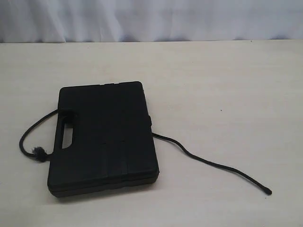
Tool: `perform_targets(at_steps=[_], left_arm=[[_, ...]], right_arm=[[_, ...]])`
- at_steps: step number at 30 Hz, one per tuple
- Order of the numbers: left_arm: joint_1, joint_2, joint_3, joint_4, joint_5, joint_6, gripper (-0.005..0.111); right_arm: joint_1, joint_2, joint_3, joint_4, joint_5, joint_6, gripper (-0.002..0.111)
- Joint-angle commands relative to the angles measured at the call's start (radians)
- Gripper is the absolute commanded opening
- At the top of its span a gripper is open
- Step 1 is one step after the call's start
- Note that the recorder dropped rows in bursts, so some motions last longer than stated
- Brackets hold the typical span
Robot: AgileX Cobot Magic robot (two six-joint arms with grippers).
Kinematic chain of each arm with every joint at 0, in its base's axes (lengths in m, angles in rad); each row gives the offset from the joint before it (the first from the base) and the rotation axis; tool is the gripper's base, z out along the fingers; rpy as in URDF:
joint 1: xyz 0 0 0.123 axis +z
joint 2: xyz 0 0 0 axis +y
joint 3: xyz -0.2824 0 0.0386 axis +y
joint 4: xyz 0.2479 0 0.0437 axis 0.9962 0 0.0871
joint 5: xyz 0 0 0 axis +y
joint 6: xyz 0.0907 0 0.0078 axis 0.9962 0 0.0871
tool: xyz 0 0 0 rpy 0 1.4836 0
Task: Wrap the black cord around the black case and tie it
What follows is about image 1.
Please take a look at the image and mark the black plastic carry case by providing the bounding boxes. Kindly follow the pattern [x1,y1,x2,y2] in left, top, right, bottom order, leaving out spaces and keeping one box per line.
[47,81,159,198]

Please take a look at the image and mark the black braided rope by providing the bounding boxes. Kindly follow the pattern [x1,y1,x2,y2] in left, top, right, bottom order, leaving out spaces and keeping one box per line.
[18,110,273,195]

